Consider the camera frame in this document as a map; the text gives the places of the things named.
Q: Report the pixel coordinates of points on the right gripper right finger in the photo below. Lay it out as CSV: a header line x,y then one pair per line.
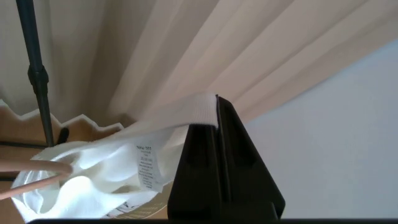
x,y
255,193

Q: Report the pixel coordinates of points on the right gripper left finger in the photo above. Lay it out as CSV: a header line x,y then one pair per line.
x,y
192,186

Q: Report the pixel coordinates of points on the white printed garment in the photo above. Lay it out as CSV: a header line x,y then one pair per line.
x,y
93,174

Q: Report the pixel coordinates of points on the pink clothes hanger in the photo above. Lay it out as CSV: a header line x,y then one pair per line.
x,y
31,165

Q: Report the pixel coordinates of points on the black clothes rack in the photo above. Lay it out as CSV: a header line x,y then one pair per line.
x,y
37,74

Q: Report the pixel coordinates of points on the white curtain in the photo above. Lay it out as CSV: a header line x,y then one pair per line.
x,y
217,46

